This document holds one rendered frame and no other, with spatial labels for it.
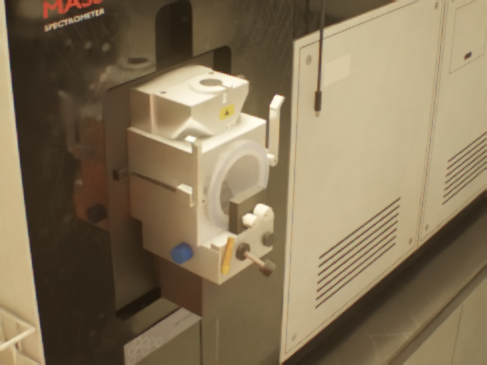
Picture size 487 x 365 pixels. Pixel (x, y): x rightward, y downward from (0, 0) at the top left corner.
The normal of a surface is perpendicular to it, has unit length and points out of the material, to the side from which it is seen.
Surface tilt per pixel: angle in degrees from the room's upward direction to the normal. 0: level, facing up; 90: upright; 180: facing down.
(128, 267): 90
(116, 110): 90
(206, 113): 90
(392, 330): 0
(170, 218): 90
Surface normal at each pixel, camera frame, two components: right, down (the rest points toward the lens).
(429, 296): 0.01, -0.89
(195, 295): -0.63, 0.35
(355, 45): 0.78, 0.29
